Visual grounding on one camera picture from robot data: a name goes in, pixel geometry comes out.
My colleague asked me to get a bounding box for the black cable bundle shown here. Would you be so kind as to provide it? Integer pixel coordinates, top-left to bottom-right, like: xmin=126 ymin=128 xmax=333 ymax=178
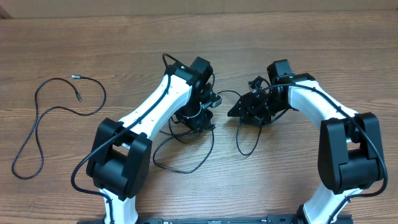
xmin=152 ymin=90 xmax=243 ymax=174

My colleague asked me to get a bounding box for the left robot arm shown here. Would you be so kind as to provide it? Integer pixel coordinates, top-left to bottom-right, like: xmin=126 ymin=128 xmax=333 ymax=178
xmin=86 ymin=57 xmax=220 ymax=223

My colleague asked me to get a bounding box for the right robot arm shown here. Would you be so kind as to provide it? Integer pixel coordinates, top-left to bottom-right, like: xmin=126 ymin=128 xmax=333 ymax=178
xmin=228 ymin=59 xmax=388 ymax=223

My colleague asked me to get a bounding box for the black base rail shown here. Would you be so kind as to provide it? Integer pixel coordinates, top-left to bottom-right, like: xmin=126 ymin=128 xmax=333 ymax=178
xmin=77 ymin=213 xmax=354 ymax=224

